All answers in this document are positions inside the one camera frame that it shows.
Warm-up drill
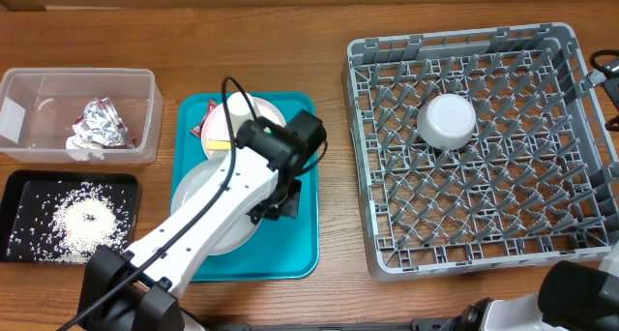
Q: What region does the grey round plate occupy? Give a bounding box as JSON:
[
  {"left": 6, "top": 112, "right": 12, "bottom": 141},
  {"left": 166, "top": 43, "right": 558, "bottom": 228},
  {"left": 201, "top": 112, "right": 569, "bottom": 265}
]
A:
[{"left": 170, "top": 160, "right": 260, "bottom": 256}]

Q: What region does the white paper cup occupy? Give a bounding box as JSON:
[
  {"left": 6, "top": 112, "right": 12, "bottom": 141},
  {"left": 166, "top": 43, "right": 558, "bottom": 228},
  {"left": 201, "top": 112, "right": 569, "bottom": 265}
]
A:
[{"left": 226, "top": 92, "right": 261, "bottom": 135}]

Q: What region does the red sauce packet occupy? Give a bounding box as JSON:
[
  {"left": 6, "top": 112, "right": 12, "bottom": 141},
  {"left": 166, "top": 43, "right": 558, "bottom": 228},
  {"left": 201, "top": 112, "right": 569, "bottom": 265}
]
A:
[{"left": 191, "top": 100, "right": 218, "bottom": 137}]

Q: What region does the white small bowl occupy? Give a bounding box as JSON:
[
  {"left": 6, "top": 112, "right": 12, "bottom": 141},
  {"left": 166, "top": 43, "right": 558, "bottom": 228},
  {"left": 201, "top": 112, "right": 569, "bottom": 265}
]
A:
[{"left": 417, "top": 94, "right": 477, "bottom": 150}]

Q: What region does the silver foil wrapper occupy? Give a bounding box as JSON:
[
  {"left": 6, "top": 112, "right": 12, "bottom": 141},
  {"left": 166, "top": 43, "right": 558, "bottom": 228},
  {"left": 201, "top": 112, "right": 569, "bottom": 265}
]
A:
[{"left": 67, "top": 98, "right": 134, "bottom": 149}]

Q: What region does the white napkin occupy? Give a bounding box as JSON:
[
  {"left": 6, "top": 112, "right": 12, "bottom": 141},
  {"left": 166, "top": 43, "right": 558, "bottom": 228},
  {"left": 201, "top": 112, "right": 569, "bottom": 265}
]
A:
[{"left": 66, "top": 135, "right": 104, "bottom": 161}]

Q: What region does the white rice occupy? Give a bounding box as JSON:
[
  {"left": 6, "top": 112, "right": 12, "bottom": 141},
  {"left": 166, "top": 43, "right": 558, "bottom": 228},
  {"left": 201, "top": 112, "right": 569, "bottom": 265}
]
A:
[{"left": 4, "top": 181, "right": 136, "bottom": 264}]

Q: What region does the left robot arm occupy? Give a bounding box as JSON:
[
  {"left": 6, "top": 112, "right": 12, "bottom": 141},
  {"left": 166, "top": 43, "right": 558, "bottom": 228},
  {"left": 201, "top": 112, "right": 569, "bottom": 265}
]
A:
[{"left": 64, "top": 110, "right": 327, "bottom": 331}]

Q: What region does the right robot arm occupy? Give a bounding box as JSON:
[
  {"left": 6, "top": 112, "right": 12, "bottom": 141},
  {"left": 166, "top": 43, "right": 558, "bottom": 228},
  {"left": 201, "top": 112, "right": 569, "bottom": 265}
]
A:
[{"left": 441, "top": 248, "right": 618, "bottom": 331}]

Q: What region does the grey plastic dishwasher rack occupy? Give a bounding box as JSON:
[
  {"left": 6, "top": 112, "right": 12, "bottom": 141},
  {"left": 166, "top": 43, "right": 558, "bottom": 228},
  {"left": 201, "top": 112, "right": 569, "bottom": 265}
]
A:
[{"left": 342, "top": 22, "right": 618, "bottom": 282}]

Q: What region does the teal plastic tray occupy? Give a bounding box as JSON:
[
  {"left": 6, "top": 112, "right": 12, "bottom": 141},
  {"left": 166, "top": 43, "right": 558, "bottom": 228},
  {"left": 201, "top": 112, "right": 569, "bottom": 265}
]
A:
[{"left": 170, "top": 93, "right": 319, "bottom": 283}]

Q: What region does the yellow plastic fork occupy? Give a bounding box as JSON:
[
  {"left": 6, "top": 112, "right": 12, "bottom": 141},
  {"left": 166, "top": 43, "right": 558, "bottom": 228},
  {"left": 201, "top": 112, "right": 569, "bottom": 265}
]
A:
[{"left": 206, "top": 139, "right": 232, "bottom": 151}]

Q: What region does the pink round plate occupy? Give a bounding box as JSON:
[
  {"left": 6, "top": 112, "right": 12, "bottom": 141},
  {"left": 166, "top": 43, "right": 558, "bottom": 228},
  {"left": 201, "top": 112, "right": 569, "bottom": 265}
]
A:
[{"left": 201, "top": 96, "right": 286, "bottom": 160}]

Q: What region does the clear plastic bin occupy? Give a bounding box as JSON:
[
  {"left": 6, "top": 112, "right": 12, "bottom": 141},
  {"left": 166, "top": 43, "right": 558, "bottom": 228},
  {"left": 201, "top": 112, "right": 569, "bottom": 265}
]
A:
[{"left": 1, "top": 68, "right": 163, "bottom": 164}]

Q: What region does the black plastic tray bin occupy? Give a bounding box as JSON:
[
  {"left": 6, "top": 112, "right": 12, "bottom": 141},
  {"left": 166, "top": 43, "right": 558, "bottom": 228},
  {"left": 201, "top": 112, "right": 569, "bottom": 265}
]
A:
[{"left": 1, "top": 169, "right": 141, "bottom": 264}]

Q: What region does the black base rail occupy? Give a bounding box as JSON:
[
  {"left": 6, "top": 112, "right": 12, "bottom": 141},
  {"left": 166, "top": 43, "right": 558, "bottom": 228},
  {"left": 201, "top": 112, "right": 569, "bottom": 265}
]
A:
[{"left": 208, "top": 318, "right": 457, "bottom": 331}]

